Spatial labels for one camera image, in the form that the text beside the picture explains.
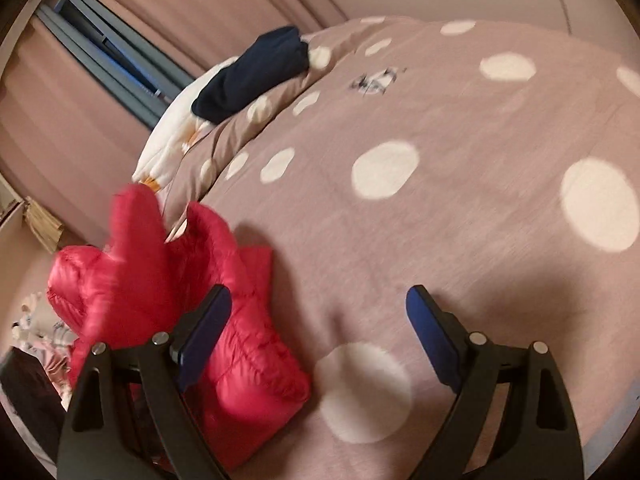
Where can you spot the white and orange plush toy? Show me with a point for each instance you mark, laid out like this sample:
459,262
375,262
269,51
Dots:
170,135

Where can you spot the bright red down jacket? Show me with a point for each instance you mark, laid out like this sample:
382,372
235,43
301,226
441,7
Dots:
130,260

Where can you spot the dark cloth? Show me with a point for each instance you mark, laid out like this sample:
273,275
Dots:
25,395

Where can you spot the pink curtain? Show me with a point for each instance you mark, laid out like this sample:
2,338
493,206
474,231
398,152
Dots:
60,130

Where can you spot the pile of light clothes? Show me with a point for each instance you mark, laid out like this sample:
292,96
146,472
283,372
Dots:
40,330

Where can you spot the navy folded garment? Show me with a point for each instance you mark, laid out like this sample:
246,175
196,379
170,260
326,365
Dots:
250,75

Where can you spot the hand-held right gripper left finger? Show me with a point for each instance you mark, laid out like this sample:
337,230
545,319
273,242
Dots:
200,345

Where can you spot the grey framed window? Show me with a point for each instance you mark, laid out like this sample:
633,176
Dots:
115,55

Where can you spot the pink polka dot blanket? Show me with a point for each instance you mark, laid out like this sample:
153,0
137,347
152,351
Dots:
450,240

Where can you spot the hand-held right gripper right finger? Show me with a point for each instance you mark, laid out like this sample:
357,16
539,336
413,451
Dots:
430,340

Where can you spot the dark red quilted jacket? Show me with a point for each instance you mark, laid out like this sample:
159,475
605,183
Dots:
250,350

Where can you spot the straw tassel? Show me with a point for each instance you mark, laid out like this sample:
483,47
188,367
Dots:
42,225

